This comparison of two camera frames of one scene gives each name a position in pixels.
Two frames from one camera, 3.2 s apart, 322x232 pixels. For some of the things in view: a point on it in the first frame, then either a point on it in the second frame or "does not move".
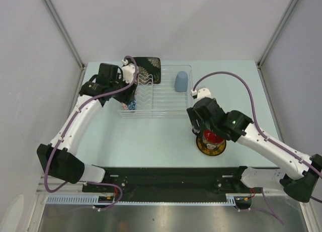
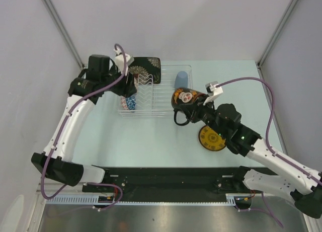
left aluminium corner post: [67, 37] does not move
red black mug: [211, 137] -> [183, 99]
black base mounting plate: [170, 184] does not move
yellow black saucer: [211, 152] -> [210, 139]
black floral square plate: [149, 69] does not move
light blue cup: [181, 82] does not move
